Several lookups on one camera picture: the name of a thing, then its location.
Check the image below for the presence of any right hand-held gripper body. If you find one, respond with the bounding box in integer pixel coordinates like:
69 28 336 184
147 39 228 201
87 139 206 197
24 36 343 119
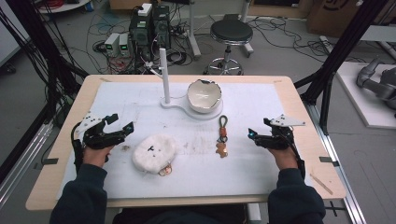
255 113 307 151

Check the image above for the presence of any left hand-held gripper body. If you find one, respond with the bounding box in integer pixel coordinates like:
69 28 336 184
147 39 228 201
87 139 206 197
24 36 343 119
75 111 126 150

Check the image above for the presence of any person's left hand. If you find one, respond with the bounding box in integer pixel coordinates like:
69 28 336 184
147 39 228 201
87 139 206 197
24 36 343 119
81 144 116 169

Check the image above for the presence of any person's right hand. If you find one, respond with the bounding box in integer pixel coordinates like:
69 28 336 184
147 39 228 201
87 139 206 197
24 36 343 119
267 146 300 171

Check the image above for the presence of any white plush pouch with keyring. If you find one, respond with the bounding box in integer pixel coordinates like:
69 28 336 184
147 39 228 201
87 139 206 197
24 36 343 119
131 133 177 177

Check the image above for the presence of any black tape piece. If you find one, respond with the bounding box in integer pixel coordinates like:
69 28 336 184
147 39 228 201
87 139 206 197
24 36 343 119
318 156 341 168

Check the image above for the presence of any white shell-shaped bowl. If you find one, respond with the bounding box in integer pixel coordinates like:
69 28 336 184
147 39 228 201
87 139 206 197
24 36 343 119
187 78 223 115

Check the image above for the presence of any white pole stand with base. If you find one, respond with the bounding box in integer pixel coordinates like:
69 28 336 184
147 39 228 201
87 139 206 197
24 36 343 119
148 47 224 121

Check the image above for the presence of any wooden table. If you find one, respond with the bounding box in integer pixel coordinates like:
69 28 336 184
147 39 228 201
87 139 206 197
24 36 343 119
25 74 347 212

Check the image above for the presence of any white foam mat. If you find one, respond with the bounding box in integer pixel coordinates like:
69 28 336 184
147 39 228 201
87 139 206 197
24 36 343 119
55 81 307 201

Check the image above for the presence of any grey bench power supply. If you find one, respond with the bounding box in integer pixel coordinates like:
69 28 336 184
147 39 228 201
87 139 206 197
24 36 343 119
118 33 132 58
104 32 121 58

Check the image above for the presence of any black computer tower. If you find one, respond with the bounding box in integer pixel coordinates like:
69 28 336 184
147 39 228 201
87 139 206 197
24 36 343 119
128 10 154 62
151 4 172 50

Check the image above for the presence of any white floor platform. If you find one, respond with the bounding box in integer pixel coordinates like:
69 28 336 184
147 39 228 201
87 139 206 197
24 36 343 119
335 61 396 131

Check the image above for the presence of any black round stool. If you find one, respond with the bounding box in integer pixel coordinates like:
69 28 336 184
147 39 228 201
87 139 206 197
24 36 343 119
203 19 255 77

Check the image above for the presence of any person's lap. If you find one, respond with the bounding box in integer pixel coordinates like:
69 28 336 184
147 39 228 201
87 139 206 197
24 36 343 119
111 203 248 224

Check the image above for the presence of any grey metal stand leg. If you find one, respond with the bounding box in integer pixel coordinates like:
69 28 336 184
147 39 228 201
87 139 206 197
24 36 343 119
238 0 255 59
186 0 203 61

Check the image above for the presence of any round white table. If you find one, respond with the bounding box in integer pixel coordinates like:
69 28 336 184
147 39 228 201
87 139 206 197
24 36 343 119
36 0 92 15

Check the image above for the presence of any cardboard box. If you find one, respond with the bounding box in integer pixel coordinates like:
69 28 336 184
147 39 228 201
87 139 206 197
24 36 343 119
305 0 396 39

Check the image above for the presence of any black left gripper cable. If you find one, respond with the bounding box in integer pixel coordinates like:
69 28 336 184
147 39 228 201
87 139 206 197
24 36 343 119
70 121 85 174

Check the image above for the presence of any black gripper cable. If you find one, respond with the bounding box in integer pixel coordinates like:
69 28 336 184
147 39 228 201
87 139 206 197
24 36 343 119
70 121 85 174
289 125 306 180

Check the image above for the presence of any gingerbread man keychain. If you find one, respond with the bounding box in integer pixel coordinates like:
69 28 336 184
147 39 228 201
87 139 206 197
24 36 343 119
215 114 230 159

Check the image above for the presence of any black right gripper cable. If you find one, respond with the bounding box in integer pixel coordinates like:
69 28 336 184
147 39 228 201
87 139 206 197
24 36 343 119
289 125 306 180

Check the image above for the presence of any aluminium rail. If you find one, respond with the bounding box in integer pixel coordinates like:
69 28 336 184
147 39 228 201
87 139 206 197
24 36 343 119
305 102 368 224
0 121 54 208

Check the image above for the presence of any tangle of floor cables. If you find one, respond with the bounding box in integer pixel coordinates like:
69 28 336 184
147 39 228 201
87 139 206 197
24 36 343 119
248 15 368 64

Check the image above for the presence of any black frame with cables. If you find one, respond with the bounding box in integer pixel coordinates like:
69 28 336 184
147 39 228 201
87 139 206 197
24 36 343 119
0 0 90 129

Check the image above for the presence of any black frame post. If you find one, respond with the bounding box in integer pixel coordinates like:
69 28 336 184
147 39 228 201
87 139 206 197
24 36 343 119
293 0 390 135

